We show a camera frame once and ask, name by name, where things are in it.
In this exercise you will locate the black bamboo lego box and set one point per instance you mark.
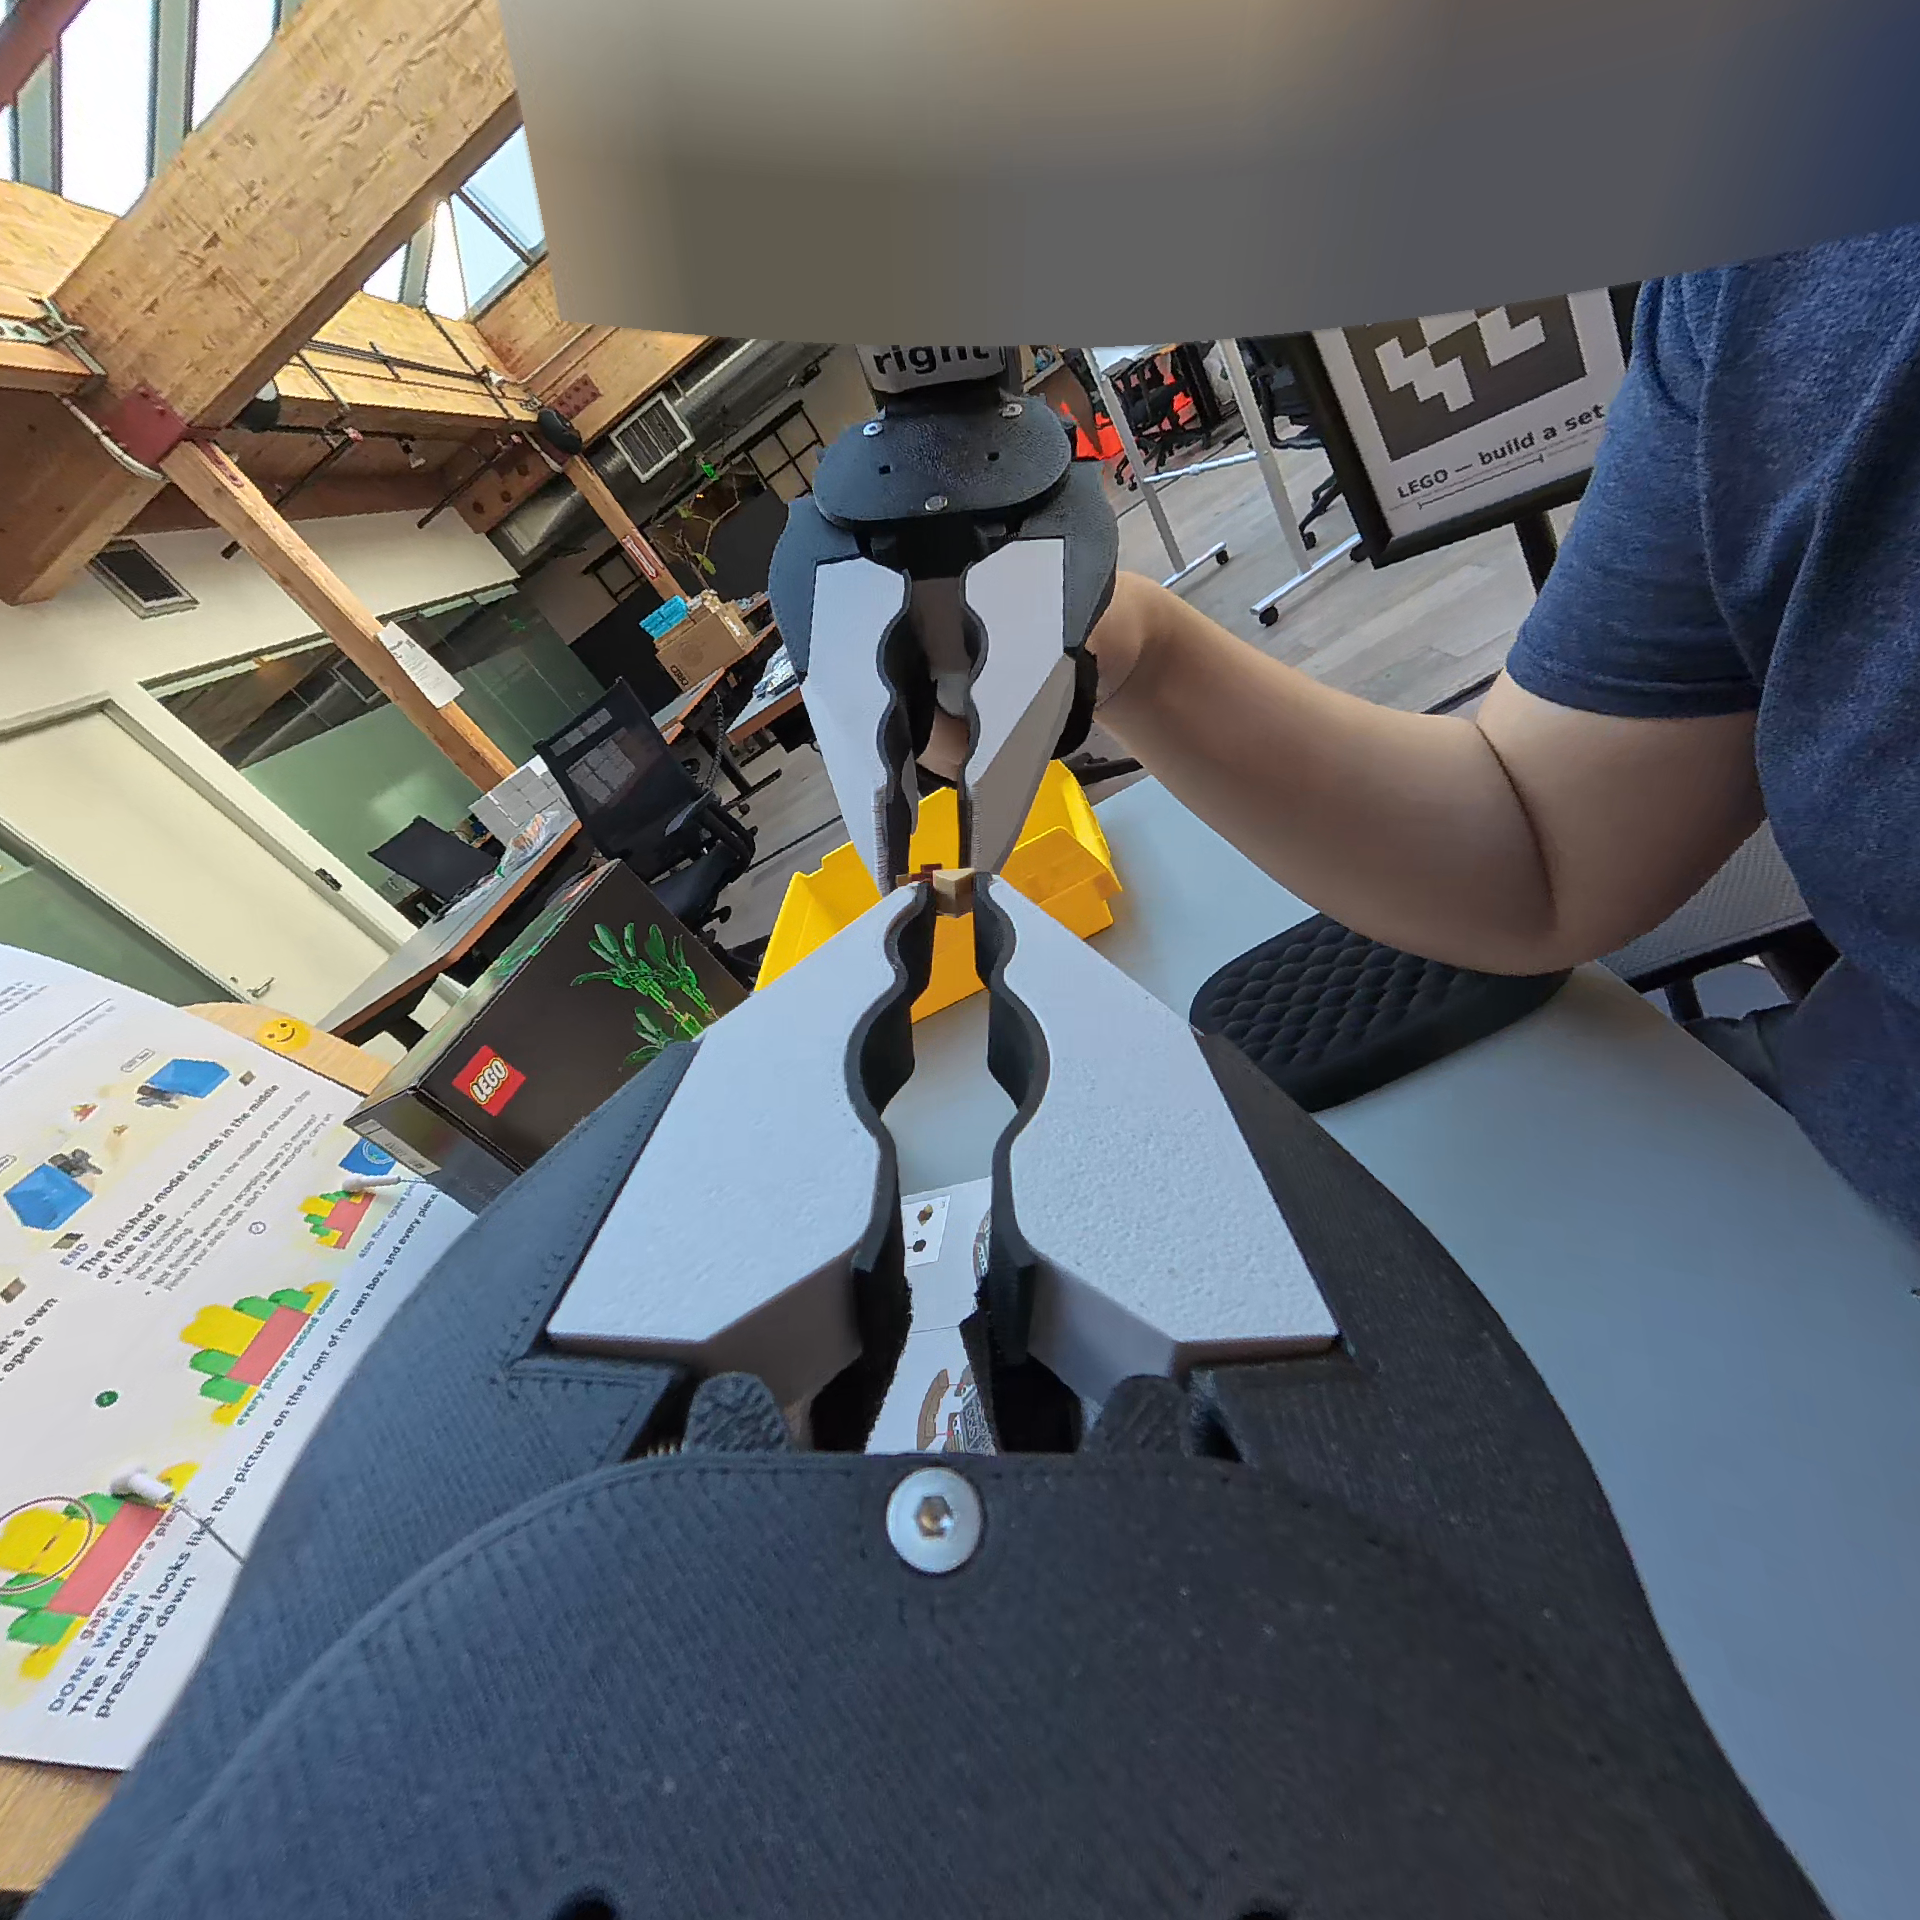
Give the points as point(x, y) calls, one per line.
point(600, 1021)

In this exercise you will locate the orange traffic cone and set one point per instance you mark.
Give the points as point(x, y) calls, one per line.
point(1093, 437)

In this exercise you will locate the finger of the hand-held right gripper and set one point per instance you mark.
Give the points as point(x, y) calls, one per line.
point(848, 660)
point(1028, 645)

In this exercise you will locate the black office chair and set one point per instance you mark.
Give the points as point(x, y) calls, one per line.
point(435, 865)
point(615, 781)

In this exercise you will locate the black white tag sign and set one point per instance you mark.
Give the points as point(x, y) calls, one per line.
point(1441, 495)

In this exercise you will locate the small brown tan lego piece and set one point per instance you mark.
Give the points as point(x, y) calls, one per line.
point(953, 893)

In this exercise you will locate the lego instruction booklet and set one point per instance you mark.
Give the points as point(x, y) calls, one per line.
point(940, 1246)

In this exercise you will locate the white printed task sheet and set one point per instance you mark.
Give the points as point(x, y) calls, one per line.
point(180, 1274)

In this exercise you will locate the stacked yellow plastic bins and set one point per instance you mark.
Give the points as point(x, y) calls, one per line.
point(819, 915)

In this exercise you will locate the person's right forearm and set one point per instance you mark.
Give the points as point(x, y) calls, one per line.
point(1425, 796)

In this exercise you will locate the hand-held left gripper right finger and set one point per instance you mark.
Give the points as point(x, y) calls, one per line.
point(1188, 1201)

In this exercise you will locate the cardboard box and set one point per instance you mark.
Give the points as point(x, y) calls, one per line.
point(703, 645)

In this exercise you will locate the black wrist rest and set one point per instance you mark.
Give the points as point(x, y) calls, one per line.
point(1351, 1003)

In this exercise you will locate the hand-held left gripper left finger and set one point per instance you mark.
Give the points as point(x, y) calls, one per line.
point(721, 1201)

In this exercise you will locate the white wall vent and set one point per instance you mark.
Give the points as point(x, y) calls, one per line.
point(653, 440)

